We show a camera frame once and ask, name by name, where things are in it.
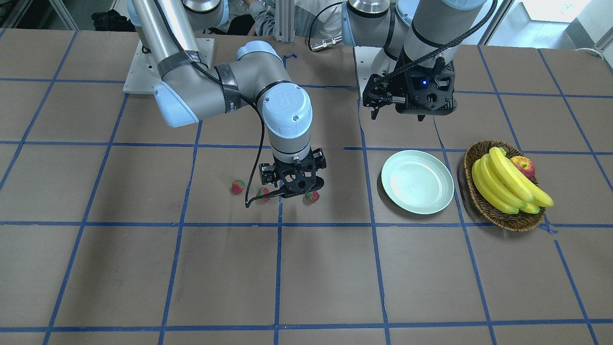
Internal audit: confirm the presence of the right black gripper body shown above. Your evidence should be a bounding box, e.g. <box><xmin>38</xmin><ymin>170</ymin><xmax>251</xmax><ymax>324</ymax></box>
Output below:
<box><xmin>271</xmin><ymin>148</ymin><xmax>327</xmax><ymax>198</ymax></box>

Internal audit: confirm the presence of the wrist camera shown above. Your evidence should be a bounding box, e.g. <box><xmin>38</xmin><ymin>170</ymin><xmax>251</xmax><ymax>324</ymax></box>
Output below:
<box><xmin>362</xmin><ymin>74</ymin><xmax>407</xmax><ymax>109</ymax></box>
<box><xmin>259</xmin><ymin>163</ymin><xmax>279</xmax><ymax>186</ymax></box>

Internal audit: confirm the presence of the wicker basket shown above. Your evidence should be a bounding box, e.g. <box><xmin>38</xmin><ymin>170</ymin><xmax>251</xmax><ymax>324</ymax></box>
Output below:
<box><xmin>464</xmin><ymin>140</ymin><xmax>546</xmax><ymax>232</ymax></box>

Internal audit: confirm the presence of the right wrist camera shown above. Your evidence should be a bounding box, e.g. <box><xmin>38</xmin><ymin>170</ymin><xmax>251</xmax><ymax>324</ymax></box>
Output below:
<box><xmin>259</xmin><ymin>163</ymin><xmax>279</xmax><ymax>186</ymax></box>

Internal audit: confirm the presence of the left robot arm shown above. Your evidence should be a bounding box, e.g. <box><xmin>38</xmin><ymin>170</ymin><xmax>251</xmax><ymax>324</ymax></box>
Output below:
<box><xmin>341</xmin><ymin>0</ymin><xmax>496</xmax><ymax>121</ymax></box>

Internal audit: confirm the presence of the pale green plate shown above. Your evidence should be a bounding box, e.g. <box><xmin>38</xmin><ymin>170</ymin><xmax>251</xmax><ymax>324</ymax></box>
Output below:
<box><xmin>381</xmin><ymin>150</ymin><xmax>454</xmax><ymax>215</ymax></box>

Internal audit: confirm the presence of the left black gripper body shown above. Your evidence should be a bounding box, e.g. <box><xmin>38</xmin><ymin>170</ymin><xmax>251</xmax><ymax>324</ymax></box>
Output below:
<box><xmin>396</xmin><ymin>61</ymin><xmax>457</xmax><ymax>116</ymax></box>

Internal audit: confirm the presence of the red apple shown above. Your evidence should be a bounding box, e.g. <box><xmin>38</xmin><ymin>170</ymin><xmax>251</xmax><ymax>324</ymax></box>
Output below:
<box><xmin>510</xmin><ymin>156</ymin><xmax>535</xmax><ymax>179</ymax></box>

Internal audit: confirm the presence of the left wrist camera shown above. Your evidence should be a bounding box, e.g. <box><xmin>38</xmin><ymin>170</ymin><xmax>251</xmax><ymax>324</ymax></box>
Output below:
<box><xmin>362</xmin><ymin>74</ymin><xmax>407</xmax><ymax>109</ymax></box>

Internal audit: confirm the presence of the aluminium frame post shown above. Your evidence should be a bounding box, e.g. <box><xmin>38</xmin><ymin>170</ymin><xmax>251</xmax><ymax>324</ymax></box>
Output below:
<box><xmin>273</xmin><ymin>0</ymin><xmax>295</xmax><ymax>44</ymax></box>

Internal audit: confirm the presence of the yellow banana bunch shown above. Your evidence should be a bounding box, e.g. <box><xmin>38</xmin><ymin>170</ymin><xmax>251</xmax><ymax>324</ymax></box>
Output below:
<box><xmin>471</xmin><ymin>146</ymin><xmax>554</xmax><ymax>215</ymax></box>

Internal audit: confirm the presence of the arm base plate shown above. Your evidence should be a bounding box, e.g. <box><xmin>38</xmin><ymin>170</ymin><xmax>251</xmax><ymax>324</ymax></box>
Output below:
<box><xmin>354</xmin><ymin>46</ymin><xmax>397</xmax><ymax>94</ymax></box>
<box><xmin>123</xmin><ymin>38</ymin><xmax>215</xmax><ymax>95</ymax></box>

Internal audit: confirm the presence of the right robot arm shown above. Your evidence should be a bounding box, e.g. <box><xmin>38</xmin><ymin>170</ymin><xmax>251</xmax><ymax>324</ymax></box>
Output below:
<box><xmin>127</xmin><ymin>0</ymin><xmax>326</xmax><ymax>198</ymax></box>

